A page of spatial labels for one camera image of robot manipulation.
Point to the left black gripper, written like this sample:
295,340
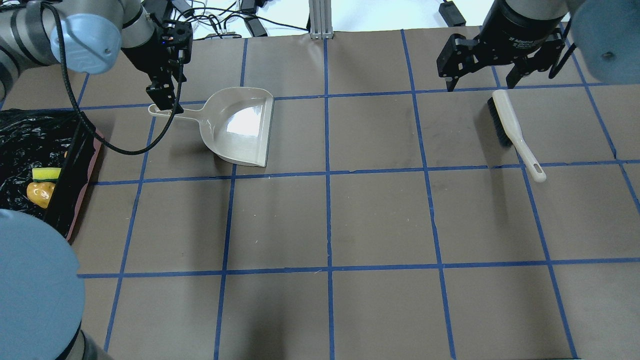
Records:
150,59

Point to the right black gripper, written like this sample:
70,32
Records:
520,29

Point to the beige hand brush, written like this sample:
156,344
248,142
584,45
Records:
509,132

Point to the beige plastic dustpan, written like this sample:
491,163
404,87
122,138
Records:
235,124

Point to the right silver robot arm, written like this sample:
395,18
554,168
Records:
607,34

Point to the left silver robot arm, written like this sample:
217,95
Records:
87,36

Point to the black lined trash bin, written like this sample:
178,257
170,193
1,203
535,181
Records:
40,138

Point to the orange fruit trash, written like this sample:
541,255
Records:
40,193

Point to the yellow green sponge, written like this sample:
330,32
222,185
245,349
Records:
46,174

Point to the black power brick with cable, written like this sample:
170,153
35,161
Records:
451,15

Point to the aluminium frame post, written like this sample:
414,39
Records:
320,20

